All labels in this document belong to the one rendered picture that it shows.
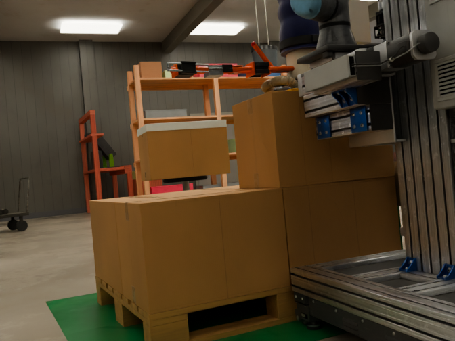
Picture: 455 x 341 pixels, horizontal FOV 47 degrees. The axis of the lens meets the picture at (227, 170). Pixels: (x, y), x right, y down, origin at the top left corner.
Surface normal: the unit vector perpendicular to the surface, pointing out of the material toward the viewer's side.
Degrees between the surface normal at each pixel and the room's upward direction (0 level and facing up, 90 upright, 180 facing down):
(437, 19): 90
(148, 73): 90
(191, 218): 90
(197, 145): 90
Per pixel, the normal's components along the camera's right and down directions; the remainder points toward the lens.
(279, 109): 0.39, -0.04
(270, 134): -0.91, 0.08
